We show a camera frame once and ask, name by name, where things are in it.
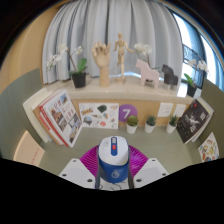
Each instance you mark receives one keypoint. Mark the wooden artist mannequin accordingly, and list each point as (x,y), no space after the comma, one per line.
(121,53)

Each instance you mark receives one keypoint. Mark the card with colourful food stickers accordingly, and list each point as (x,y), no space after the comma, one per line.
(209,148)

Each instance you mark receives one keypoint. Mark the red-spined picture magazine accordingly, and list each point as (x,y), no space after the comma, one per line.
(65,116)

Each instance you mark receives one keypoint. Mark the black book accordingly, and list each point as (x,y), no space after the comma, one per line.
(192,121)

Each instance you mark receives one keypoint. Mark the small succulent in white pot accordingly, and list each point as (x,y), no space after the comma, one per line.
(171,128)
(150,127)
(132,128)

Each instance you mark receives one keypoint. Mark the white wall socket plate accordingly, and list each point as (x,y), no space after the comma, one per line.
(180,110)
(165,110)

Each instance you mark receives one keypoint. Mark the window with dark frame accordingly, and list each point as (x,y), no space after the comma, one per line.
(206,50)

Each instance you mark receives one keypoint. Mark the pink wooden horse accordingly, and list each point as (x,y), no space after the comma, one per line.
(148,73)

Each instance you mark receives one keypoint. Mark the green felt partition panel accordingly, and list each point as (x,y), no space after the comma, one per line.
(216,106)
(13,106)

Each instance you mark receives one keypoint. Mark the round purple number sign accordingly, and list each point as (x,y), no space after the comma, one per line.
(126,111)

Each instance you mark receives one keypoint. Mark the dark wooden horse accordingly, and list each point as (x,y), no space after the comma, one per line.
(170,76)

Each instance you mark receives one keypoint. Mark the white book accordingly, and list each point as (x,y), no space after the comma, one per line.
(31,106)

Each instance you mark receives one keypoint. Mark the pale orange card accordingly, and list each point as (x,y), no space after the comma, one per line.
(29,150)

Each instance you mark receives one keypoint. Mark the orange book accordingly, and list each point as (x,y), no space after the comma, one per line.
(41,121)

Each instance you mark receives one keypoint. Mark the wooden hand model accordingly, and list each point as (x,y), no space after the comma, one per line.
(103,60)

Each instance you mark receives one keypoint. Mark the blue and white computer mouse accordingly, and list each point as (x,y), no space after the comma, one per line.
(113,156)

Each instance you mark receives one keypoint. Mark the grey white curtain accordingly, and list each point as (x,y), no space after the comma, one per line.
(100,20)

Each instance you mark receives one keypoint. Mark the white card with stickers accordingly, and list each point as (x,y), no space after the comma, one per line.
(98,116)

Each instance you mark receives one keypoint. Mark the wooden shelf ledge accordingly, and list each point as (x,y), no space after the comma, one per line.
(133,91)

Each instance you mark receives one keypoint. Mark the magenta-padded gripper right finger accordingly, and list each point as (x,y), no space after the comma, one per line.
(151,171)

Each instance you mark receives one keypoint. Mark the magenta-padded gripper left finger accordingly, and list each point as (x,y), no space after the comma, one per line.
(75,171)

